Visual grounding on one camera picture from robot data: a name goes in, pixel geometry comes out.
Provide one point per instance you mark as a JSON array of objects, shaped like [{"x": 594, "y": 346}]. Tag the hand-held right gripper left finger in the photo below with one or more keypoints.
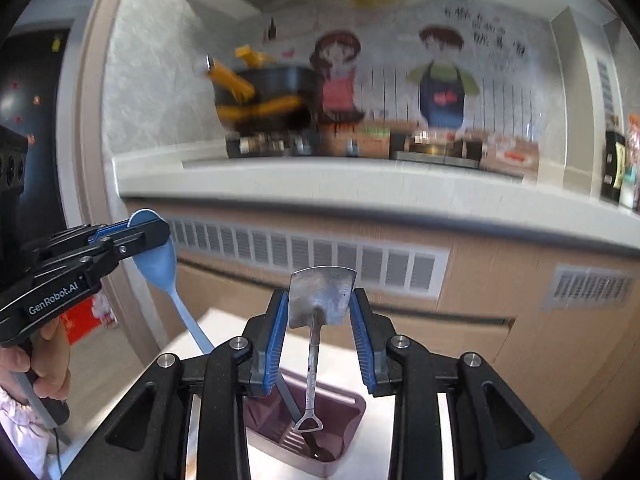
[{"x": 277, "y": 340}]

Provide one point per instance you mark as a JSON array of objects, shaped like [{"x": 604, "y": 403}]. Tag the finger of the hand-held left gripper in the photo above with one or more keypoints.
[
  {"x": 145, "y": 240},
  {"x": 107, "y": 232}
]

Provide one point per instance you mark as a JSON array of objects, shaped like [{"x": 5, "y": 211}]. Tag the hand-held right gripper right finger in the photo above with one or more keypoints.
[{"x": 361, "y": 340}]

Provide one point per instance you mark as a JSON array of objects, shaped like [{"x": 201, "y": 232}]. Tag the blue plastic spoon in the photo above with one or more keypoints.
[{"x": 160, "y": 270}]

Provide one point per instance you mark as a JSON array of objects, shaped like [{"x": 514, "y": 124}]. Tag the metal shovel-shaped spoon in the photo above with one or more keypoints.
[{"x": 320, "y": 295}]

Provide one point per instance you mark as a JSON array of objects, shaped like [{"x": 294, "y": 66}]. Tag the maroon plastic utensil box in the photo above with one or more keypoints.
[{"x": 345, "y": 410}]

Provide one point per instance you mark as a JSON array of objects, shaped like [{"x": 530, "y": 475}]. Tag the long black spoon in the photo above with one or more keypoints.
[{"x": 320, "y": 452}]

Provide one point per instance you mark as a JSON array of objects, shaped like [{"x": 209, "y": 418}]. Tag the person's left hand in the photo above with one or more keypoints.
[{"x": 55, "y": 365}]

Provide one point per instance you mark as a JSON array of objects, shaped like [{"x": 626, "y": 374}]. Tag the red door mat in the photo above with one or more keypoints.
[{"x": 85, "y": 320}]

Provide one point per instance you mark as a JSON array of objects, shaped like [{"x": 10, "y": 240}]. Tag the white table cloth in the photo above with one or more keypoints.
[{"x": 225, "y": 327}]

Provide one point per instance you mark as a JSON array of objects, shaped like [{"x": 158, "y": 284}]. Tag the long grey vent grille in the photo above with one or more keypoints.
[{"x": 300, "y": 255}]

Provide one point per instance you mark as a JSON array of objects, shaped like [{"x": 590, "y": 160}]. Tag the pink white clothing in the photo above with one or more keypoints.
[{"x": 20, "y": 430}]

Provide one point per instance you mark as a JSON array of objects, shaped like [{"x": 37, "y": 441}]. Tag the dark glossy door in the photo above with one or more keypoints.
[{"x": 45, "y": 110}]

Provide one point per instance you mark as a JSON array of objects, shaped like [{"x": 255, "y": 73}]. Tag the beige stone countertop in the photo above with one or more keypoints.
[{"x": 350, "y": 185}]

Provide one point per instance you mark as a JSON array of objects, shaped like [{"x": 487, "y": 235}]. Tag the printed carton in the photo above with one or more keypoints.
[
  {"x": 374, "y": 141},
  {"x": 510, "y": 157}
]

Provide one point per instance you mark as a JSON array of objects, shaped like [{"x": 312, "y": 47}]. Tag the short grey vent grille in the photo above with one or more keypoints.
[{"x": 590, "y": 287}]

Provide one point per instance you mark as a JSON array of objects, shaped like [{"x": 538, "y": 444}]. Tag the dark sauce bottle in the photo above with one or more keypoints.
[{"x": 614, "y": 160}]

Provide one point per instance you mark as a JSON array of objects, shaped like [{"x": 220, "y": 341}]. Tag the clear plastic bottle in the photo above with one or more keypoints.
[{"x": 632, "y": 160}]

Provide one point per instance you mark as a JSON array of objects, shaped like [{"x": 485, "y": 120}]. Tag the cartoon wall poster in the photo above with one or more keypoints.
[{"x": 440, "y": 75}]

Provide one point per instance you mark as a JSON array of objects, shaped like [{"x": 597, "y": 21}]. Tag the grey wall vent panel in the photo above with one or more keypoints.
[{"x": 605, "y": 87}]

